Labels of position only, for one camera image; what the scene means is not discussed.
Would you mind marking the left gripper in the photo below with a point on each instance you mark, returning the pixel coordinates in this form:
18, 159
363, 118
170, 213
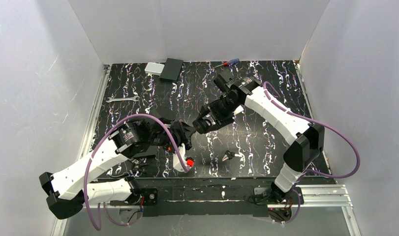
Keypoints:
178, 134

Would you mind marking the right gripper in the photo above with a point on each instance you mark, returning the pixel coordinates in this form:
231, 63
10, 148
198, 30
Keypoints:
206, 118

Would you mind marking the black box at back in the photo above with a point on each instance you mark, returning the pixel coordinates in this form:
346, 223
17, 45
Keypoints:
172, 69

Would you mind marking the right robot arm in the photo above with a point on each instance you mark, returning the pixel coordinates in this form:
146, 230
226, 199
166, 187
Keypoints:
305, 138

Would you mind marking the white box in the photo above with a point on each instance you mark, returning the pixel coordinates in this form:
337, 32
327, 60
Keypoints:
153, 68

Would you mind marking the silver open-end wrench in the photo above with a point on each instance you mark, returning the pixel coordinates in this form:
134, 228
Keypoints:
134, 98

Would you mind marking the aluminium frame rail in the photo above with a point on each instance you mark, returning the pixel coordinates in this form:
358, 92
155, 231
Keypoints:
328, 195

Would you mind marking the blue red screwdriver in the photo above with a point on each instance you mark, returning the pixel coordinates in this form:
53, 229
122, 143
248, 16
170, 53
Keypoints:
228, 63

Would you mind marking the black box at front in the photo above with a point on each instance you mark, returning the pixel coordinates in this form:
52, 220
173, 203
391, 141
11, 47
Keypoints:
151, 152

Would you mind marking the black box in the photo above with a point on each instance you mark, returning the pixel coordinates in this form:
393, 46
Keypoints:
151, 152
172, 69

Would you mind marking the black pliers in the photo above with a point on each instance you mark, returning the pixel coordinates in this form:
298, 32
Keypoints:
138, 167

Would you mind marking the key bunch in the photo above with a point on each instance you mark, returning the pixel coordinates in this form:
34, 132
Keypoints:
228, 155

